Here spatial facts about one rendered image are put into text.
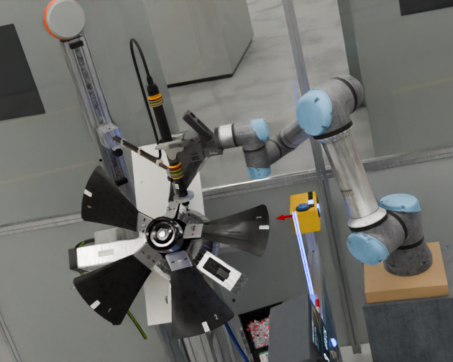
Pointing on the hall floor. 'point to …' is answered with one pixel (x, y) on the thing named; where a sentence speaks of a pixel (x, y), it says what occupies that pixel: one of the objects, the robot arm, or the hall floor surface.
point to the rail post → (331, 314)
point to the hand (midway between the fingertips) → (159, 143)
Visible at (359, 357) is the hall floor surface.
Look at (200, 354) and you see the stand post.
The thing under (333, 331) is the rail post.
